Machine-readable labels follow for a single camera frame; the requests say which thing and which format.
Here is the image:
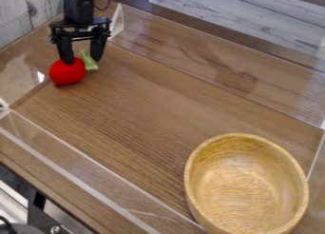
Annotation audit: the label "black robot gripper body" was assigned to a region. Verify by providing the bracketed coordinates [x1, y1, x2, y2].
[49, 0, 110, 44]

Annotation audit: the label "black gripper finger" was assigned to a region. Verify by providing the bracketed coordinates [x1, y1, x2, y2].
[90, 31, 110, 62]
[56, 36, 73, 65]

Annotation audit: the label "red plush strawberry toy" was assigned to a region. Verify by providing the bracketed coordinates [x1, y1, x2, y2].
[49, 50, 98, 86]

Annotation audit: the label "oval wooden bowl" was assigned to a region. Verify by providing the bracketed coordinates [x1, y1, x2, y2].
[184, 133, 309, 234]

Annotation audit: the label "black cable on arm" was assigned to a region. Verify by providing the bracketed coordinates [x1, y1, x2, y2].
[93, 0, 112, 13]

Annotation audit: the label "clear acrylic enclosure walls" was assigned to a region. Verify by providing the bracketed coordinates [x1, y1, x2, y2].
[0, 6, 325, 234]

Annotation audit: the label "black metal bracket with bolt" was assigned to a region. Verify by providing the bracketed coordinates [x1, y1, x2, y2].
[26, 192, 72, 234]

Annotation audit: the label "black cable lower left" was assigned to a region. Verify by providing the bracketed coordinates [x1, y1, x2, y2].
[0, 214, 20, 234]

